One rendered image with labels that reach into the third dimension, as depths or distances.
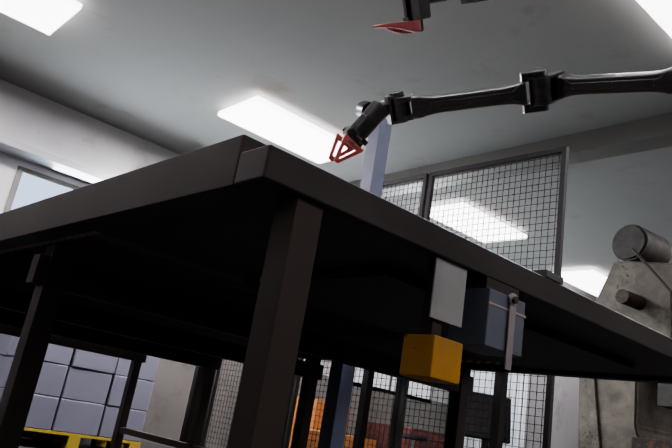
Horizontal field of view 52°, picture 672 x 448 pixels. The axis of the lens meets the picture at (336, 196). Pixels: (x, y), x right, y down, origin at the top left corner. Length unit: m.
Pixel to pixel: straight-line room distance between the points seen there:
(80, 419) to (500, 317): 4.99
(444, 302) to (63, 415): 4.97
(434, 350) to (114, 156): 6.28
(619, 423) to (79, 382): 4.17
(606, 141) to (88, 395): 4.56
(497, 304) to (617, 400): 4.29
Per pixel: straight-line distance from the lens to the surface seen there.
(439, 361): 1.35
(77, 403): 6.16
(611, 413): 5.78
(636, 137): 5.61
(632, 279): 5.87
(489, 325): 1.48
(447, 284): 1.42
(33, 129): 7.16
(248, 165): 1.15
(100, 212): 1.62
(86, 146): 7.31
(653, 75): 1.92
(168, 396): 7.56
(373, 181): 4.14
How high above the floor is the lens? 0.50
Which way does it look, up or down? 18 degrees up
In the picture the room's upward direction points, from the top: 10 degrees clockwise
